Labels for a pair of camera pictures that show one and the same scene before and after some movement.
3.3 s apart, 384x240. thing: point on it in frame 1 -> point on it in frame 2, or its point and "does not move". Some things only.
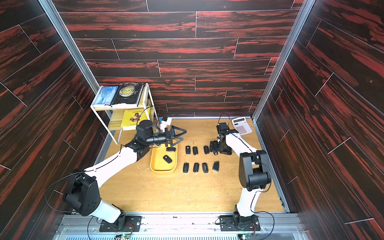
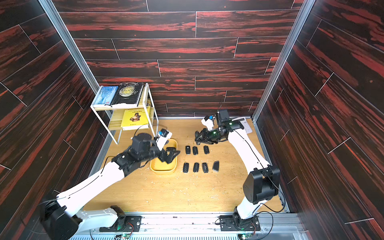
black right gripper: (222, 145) -> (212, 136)
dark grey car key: (216, 166) does not move
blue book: (106, 95) does not move
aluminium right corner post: (300, 20) does not move
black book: (128, 93) does not move
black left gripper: (168, 138) -> (169, 158)
